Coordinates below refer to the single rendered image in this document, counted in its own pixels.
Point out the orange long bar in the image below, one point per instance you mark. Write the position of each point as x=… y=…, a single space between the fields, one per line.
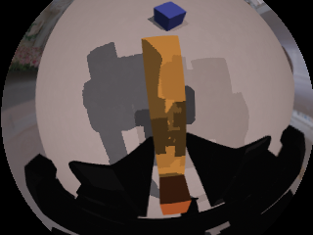
x=166 y=99

